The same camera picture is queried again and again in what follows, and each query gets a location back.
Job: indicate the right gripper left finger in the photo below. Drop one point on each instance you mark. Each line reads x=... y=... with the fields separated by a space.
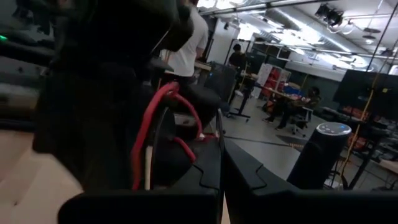
x=140 y=208

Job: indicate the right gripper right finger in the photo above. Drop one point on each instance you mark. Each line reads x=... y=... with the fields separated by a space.
x=280 y=208

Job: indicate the white shelf with red bins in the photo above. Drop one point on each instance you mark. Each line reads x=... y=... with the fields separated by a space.
x=273 y=81

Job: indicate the black monitor screen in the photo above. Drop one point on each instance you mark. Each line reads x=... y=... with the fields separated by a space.
x=357 y=90

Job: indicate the black tower fan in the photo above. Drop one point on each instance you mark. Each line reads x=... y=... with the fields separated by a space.
x=317 y=155

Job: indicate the person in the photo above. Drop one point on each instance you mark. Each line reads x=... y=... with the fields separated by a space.
x=308 y=99
x=237 y=59
x=186 y=53

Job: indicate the black overhead frame beam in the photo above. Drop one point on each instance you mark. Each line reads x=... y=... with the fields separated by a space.
x=267 y=6

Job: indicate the grey office chair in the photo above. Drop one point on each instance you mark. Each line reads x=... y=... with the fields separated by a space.
x=303 y=119

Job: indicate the blue storage bin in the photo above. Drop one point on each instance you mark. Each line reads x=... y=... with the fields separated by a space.
x=290 y=90

